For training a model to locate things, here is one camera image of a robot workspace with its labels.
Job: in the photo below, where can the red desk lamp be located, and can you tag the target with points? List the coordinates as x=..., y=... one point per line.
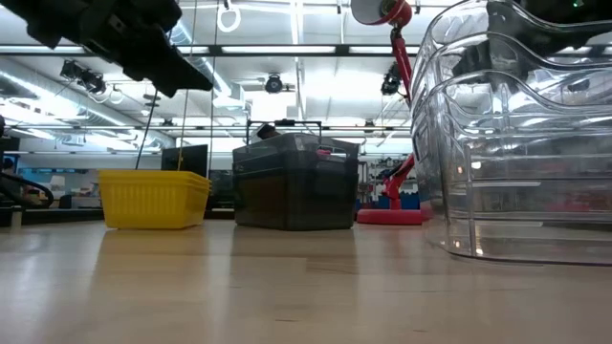
x=400, y=52

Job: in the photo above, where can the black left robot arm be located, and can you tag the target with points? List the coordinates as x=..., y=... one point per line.
x=43, y=19

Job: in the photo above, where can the round black ceiling device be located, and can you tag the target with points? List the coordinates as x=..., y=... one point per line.
x=274, y=84

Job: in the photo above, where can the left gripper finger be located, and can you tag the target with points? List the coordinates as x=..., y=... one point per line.
x=177, y=76

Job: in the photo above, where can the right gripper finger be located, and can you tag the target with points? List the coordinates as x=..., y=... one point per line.
x=540, y=40

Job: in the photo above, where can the black monitor screen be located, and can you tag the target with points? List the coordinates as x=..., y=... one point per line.
x=186, y=160

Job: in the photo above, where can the black metal table frame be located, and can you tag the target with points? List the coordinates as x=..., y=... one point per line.
x=62, y=216

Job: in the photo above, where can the black camera on rig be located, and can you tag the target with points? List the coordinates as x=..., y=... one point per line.
x=392, y=79

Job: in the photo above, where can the smoky dark plastic bin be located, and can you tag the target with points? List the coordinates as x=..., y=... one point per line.
x=287, y=143
x=296, y=200

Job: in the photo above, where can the black overhead beam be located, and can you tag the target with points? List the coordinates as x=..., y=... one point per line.
x=268, y=49

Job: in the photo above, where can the clear plastic bin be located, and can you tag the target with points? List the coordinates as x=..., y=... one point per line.
x=526, y=239
x=430, y=67
x=444, y=19

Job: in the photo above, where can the black ceiling camera cluster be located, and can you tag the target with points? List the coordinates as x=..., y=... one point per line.
x=86, y=76

